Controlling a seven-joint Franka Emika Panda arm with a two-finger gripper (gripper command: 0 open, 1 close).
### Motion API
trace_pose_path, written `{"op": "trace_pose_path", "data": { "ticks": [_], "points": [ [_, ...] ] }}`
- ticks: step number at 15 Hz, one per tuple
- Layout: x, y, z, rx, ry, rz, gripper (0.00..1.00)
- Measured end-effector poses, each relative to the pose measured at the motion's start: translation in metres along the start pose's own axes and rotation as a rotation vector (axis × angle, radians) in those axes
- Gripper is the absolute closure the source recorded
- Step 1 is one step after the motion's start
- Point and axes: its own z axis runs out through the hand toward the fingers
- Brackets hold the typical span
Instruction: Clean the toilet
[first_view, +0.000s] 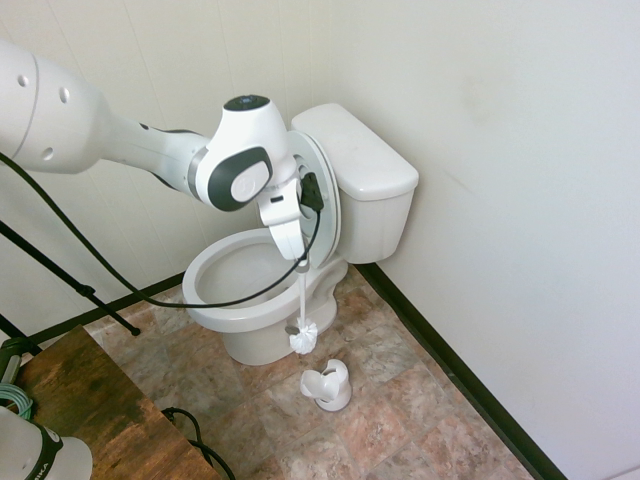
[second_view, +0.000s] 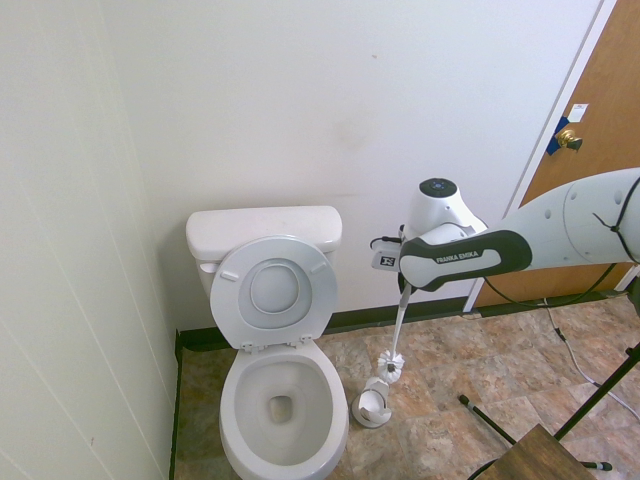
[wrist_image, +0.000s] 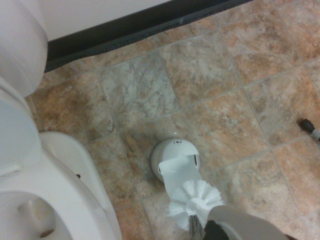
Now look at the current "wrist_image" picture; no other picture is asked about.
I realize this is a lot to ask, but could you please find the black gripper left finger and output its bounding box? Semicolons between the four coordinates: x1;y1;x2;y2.
203;218;232;240

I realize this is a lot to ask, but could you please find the white toilet brush grey handle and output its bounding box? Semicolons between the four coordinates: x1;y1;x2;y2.
166;179;285;240

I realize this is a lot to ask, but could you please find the white toilet brush holder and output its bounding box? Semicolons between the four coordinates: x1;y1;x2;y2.
149;136;209;202

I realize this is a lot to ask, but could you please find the white ceramic toilet bowl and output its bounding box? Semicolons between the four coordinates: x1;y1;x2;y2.
0;130;124;240

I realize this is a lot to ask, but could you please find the white toilet tank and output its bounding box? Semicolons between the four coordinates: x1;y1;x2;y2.
0;0;49;99

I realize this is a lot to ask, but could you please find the black camera tripod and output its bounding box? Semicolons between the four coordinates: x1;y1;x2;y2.
296;118;320;143

